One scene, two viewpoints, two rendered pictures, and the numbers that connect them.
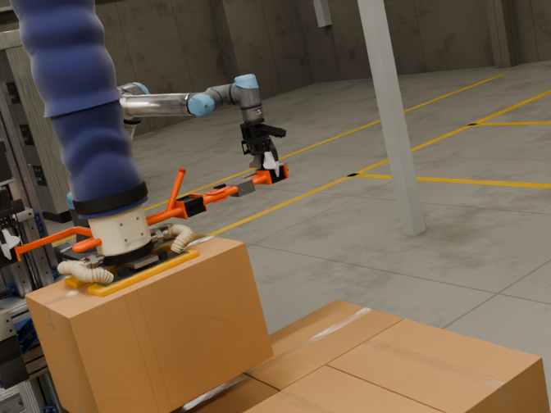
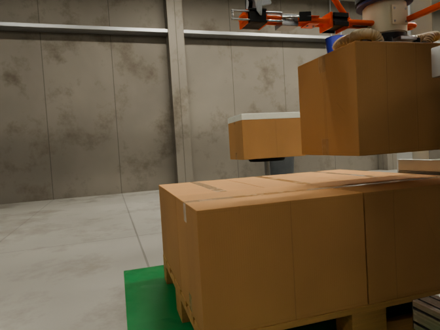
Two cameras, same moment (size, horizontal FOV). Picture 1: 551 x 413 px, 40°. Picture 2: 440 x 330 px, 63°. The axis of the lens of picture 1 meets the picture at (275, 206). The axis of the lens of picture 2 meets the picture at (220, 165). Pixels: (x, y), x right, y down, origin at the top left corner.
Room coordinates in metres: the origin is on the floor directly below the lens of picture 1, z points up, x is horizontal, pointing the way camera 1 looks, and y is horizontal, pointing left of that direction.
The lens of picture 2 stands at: (3.93, 0.22, 0.72)
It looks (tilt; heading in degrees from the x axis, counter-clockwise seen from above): 2 degrees down; 197
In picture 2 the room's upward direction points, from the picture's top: 3 degrees counter-clockwise
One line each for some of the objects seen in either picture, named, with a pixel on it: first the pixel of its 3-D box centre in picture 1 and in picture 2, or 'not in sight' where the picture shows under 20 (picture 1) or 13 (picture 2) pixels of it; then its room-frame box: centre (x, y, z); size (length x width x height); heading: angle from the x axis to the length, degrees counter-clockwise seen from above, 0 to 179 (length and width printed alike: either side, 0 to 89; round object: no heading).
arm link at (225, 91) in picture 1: (220, 97); not in sight; (2.62, 0.10, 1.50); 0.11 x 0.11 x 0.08; 62
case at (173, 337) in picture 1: (151, 325); (385, 103); (2.26, 0.48, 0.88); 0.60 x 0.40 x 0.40; 123
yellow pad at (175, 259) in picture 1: (143, 266); not in sight; (2.17, 0.43, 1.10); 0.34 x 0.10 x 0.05; 124
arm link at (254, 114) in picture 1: (252, 114); not in sight; (2.58, 0.00, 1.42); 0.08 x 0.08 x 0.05
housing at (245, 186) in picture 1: (241, 188); (286, 22); (2.52, 0.10, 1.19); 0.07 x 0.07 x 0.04; 34
